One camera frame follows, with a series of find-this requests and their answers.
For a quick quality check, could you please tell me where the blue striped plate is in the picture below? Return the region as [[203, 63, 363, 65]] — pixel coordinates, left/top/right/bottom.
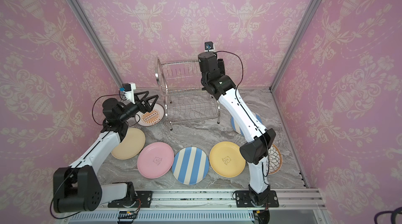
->
[[231, 113, 262, 136], [172, 147, 209, 185]]

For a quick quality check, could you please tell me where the yellow bear plate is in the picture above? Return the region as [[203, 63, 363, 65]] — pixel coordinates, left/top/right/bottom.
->
[[209, 141, 246, 178]]

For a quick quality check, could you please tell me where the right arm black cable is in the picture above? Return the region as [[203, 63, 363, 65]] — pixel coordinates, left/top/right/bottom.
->
[[213, 50, 271, 177]]

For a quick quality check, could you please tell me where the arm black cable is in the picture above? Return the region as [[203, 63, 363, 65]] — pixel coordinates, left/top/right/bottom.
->
[[213, 50, 271, 177], [91, 93, 140, 128]]

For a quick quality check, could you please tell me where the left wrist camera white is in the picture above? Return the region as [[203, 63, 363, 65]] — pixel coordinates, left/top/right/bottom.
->
[[119, 83, 136, 103]]

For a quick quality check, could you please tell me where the pink plate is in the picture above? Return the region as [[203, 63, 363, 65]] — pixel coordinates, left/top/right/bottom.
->
[[137, 142, 174, 179]]

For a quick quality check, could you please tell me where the cream plate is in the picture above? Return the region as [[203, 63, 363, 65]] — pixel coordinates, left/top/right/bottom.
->
[[112, 128, 146, 160]]

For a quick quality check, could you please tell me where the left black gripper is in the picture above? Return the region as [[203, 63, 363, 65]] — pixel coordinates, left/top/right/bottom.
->
[[119, 90, 159, 123]]

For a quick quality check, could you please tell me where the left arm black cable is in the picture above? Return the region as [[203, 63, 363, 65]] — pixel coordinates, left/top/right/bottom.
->
[[91, 93, 140, 128]]

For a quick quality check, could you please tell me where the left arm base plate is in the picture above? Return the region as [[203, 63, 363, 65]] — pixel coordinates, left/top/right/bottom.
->
[[107, 190, 153, 209]]

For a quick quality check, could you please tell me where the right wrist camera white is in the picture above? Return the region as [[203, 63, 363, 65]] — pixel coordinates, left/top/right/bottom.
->
[[204, 41, 215, 52]]

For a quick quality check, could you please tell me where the blue striped plate back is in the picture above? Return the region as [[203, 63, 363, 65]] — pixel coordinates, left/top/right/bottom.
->
[[231, 113, 262, 136]]

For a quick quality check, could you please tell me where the blue striped plate front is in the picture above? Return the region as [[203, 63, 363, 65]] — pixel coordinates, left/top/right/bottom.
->
[[172, 147, 209, 185]]

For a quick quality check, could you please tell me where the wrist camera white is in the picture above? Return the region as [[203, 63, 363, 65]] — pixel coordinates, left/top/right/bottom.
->
[[204, 41, 215, 52], [119, 83, 136, 103]]

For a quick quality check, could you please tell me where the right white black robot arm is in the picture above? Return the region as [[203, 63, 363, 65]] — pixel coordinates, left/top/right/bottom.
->
[[198, 51, 276, 206]]

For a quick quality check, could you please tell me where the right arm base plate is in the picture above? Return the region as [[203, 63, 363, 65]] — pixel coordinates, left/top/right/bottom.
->
[[234, 190, 280, 208]]

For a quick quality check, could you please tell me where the steel two-tier dish rack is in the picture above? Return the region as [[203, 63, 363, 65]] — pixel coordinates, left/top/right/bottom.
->
[[155, 57, 221, 130]]

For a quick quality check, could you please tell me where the sunburst plate left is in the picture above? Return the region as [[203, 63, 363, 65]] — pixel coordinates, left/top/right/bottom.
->
[[135, 103, 165, 127]]

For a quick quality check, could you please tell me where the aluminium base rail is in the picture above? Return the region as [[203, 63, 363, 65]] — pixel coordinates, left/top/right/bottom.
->
[[62, 188, 331, 224]]

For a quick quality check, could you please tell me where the scale pattern plate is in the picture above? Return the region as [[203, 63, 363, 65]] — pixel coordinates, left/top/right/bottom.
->
[[268, 144, 283, 175]]

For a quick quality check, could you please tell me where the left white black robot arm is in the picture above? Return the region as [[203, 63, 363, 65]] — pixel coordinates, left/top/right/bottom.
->
[[50, 91, 159, 216]]

